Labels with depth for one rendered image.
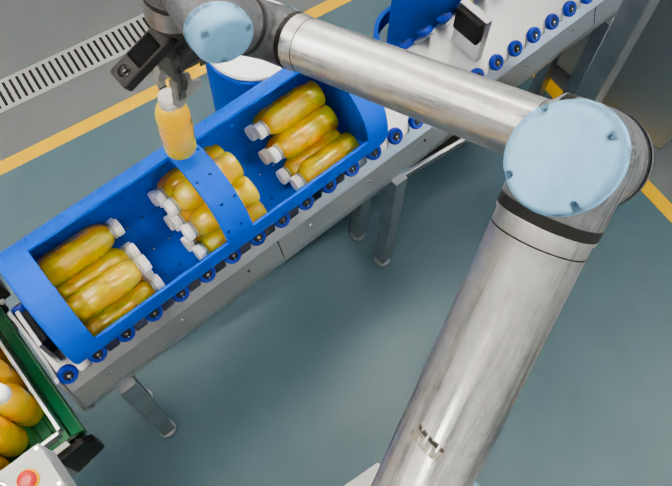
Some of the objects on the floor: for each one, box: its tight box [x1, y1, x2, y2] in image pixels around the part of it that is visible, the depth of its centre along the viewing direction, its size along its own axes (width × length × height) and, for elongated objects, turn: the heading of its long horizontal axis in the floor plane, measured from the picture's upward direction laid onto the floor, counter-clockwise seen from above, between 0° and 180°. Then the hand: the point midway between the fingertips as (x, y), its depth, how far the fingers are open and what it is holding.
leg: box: [350, 197, 371, 241], centre depth 258 cm, size 6×6×63 cm
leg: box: [116, 377, 176, 438], centre depth 225 cm, size 6×6×63 cm
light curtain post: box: [575, 0, 670, 103], centre depth 210 cm, size 6×6×170 cm
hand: (168, 97), depth 137 cm, fingers closed on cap, 4 cm apart
